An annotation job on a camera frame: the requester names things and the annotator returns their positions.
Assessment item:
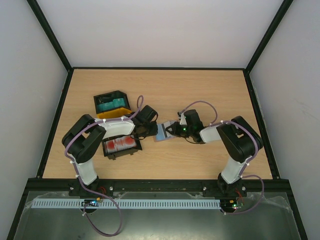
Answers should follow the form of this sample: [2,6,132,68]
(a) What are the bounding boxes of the brown leather card holder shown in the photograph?
[154,120,187,142]

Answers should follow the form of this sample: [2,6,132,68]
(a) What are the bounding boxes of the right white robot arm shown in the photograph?
[165,109,264,196]

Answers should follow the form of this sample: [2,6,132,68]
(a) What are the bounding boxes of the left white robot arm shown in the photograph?
[61,105,159,186]

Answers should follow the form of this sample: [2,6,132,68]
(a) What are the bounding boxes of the red card stack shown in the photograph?
[103,136,137,154]

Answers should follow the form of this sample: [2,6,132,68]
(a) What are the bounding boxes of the yellow bin with white cards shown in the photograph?
[97,107,132,119]

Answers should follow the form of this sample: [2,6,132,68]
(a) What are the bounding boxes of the black bin with red cards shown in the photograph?
[101,135,143,160]

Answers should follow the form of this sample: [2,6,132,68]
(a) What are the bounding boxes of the teal card stack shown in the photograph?
[97,98,126,112]

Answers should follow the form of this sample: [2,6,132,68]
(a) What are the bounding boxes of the black bin with teal cards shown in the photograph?
[93,90,131,114]

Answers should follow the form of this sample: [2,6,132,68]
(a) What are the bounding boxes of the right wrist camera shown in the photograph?
[177,112,187,126]

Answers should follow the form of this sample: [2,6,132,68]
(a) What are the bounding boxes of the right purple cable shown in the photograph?
[178,100,265,216]

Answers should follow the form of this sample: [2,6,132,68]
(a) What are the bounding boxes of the purple cable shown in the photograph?
[178,100,265,216]
[64,94,124,236]

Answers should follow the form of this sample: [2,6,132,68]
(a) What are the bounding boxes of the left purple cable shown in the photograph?
[64,94,124,236]

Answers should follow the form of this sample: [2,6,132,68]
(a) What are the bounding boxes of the black aluminium frame rail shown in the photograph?
[24,178,293,198]

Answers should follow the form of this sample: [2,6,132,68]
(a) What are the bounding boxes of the light blue slotted cable duct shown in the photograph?
[30,198,221,210]

